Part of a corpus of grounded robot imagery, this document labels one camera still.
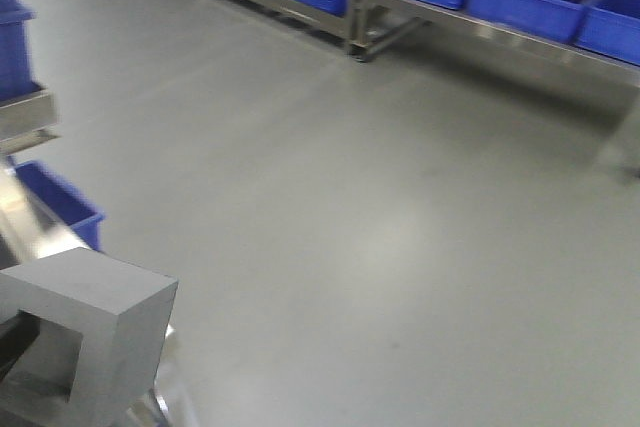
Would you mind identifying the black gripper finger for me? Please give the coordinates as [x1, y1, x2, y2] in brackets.
[0, 312, 40, 380]

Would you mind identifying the gray hollow cube base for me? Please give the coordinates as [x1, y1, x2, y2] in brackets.
[1, 248, 178, 426]

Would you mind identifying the blue bin on floor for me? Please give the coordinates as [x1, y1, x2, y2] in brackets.
[14, 160, 105, 251]

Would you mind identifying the blue bin upper middle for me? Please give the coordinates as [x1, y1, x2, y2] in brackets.
[1, 0, 34, 101]

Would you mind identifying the stainless steel shelf frame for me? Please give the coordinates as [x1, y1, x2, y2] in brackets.
[1, 83, 59, 155]

